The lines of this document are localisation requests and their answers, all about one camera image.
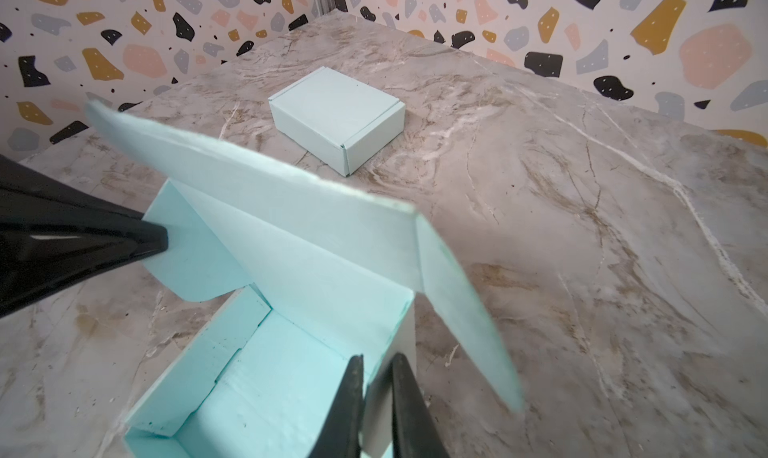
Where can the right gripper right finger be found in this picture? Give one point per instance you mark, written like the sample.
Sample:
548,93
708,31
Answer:
413,429

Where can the mint paper box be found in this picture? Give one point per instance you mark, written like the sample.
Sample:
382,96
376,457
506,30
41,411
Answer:
337,119

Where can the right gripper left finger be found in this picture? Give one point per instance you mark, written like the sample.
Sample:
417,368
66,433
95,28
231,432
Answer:
339,435

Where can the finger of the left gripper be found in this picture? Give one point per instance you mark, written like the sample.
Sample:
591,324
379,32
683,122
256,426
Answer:
35,203
38,261

